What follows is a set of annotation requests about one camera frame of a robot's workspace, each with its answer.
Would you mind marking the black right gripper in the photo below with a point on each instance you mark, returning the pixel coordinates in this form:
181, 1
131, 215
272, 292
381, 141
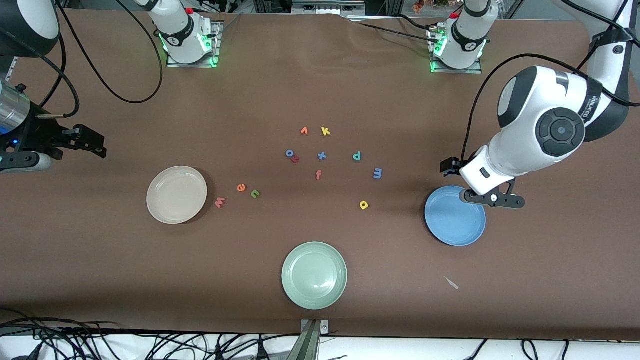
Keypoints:
41, 134

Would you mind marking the blue foam letter m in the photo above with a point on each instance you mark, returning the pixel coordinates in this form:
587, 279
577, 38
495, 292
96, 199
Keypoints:
378, 173

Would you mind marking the yellow foam letter d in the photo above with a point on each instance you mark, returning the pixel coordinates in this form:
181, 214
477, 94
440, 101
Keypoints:
361, 205

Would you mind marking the pink foam letter w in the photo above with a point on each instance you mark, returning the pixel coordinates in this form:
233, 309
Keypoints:
220, 202

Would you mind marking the green foam letter n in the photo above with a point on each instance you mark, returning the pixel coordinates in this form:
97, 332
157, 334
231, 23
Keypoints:
255, 194

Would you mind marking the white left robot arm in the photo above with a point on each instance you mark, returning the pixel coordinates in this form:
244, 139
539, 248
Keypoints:
537, 95

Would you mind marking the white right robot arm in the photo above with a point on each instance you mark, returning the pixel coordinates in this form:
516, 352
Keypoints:
180, 30

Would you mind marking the blue plate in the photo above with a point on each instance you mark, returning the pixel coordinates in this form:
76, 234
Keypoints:
452, 222

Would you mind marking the beige brown plate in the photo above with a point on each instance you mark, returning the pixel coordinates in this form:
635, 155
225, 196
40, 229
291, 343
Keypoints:
176, 195

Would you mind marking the brown table cover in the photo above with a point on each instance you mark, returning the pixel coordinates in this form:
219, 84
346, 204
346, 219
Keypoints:
100, 250

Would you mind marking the white paper scrap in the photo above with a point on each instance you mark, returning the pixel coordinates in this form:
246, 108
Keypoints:
452, 283

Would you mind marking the green plate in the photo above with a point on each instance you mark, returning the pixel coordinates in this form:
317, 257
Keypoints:
314, 275

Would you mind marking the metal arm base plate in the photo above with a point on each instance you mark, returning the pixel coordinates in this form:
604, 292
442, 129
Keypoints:
440, 70
175, 64

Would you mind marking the aluminium frame rail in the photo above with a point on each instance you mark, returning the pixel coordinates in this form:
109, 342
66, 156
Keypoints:
11, 70

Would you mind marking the grey metal frame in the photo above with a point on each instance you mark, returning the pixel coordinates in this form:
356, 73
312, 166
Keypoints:
325, 7

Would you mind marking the aluminium camera mount profile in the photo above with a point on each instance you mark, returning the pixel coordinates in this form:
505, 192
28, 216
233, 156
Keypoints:
310, 345

